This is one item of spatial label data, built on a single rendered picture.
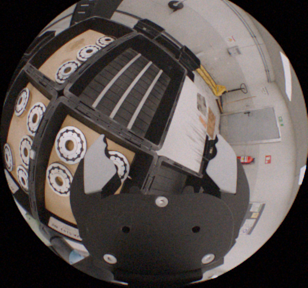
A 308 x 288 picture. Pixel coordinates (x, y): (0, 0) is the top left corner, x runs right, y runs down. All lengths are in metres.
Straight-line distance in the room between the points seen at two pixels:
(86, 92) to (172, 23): 3.08
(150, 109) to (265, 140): 2.88
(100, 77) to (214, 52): 3.27
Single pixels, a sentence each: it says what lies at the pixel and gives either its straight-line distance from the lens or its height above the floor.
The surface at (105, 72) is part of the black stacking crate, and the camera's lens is 0.42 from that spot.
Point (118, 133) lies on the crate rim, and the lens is 0.24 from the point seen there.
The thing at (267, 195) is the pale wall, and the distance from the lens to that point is 2.91.
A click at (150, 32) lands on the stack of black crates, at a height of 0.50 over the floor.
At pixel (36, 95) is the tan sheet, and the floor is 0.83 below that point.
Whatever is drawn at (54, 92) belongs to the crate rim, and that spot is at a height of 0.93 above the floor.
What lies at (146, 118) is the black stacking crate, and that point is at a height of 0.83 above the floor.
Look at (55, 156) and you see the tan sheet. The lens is 0.36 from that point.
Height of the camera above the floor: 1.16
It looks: 55 degrees down
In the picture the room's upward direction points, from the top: 83 degrees clockwise
